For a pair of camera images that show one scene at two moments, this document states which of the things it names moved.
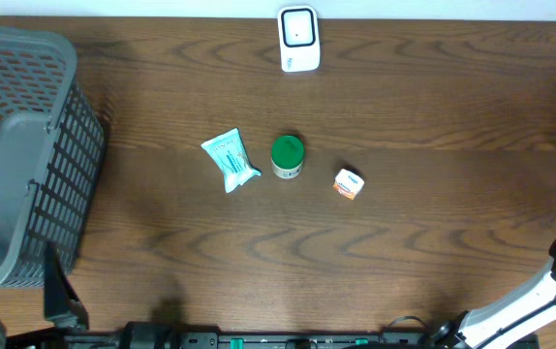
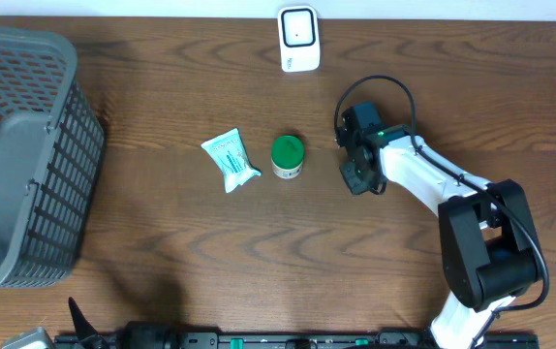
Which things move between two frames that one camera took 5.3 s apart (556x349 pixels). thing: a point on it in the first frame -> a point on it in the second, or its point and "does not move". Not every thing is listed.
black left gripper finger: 61,303 -> 85,333
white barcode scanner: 299,38 does not move
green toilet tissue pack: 231,155 does not move
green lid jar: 287,156 does not move
